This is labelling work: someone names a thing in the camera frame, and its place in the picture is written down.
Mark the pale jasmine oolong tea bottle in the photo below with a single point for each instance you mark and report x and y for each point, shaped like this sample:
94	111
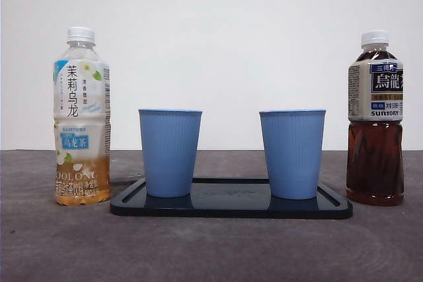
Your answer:
81	103

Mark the dark oolong tea bottle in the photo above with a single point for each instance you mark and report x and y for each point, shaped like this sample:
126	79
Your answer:
375	163

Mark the blue ribbed plastic cup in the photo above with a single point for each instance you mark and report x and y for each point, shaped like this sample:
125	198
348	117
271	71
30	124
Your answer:
169	153
292	153

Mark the dark teal rectangular tray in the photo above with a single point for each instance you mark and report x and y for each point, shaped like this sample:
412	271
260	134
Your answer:
231	207

